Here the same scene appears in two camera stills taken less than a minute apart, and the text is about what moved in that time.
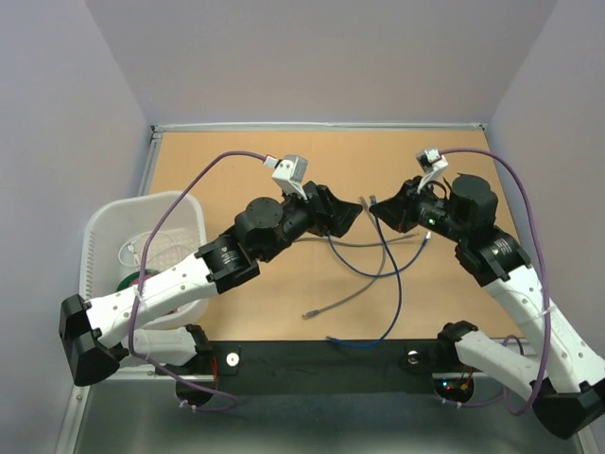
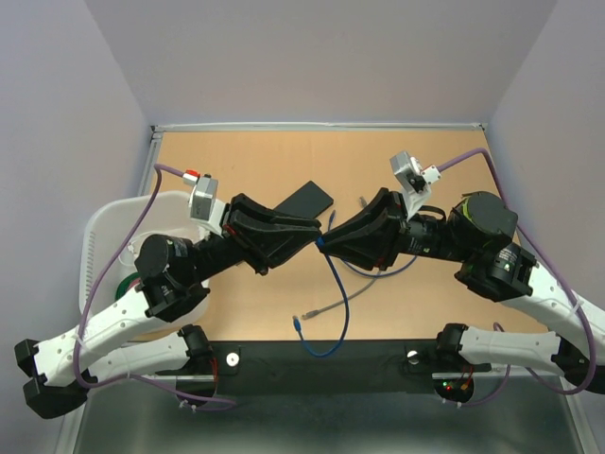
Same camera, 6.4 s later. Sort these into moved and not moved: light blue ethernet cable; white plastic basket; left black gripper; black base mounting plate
Moved: light blue ethernet cable; left black gripper
Not moved: black base mounting plate; white plastic basket
